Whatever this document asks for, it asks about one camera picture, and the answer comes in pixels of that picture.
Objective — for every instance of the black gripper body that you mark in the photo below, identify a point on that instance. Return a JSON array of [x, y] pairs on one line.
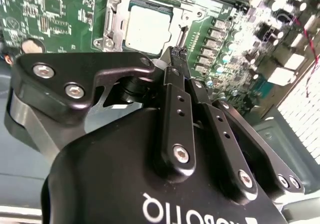
[[112, 171]]

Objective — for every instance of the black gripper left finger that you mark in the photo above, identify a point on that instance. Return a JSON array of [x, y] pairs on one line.
[[75, 68]]

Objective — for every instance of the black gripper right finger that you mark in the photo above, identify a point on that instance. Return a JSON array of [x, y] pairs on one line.
[[225, 138]]

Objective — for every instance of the metal socket cover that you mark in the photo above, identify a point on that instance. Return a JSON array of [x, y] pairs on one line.
[[120, 31]]

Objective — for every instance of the silver green CPU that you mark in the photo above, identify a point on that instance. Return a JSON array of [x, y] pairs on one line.
[[147, 28]]

